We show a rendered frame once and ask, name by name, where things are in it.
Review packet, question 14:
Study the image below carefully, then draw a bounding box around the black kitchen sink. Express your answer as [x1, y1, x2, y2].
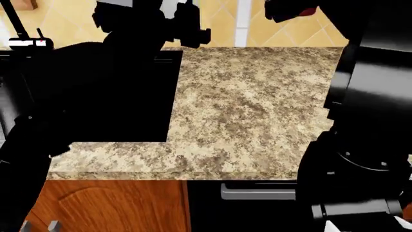
[0, 48, 184, 143]

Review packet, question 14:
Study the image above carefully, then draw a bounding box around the black drawer front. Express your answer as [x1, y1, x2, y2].
[187, 180, 315, 232]

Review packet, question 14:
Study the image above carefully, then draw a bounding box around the grey drawer handle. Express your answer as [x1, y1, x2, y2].
[220, 182, 297, 201]

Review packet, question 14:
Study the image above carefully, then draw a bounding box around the brown wooden cabinet door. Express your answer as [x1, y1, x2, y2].
[24, 180, 191, 232]

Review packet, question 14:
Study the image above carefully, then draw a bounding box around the black sink faucet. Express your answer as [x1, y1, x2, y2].
[0, 0, 55, 51]

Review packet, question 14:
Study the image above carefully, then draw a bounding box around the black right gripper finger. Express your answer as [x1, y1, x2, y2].
[271, 10, 302, 24]
[263, 0, 275, 21]

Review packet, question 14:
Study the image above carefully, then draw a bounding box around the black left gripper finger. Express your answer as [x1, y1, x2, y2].
[173, 0, 202, 31]
[178, 28, 212, 50]

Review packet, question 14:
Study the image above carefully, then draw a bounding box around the grey cabinet door handle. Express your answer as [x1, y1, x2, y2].
[19, 219, 62, 232]

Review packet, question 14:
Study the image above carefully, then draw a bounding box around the red shaker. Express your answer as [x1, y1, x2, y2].
[297, 6, 318, 17]

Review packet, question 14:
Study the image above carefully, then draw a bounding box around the brown wooden block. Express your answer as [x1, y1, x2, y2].
[14, 0, 39, 11]

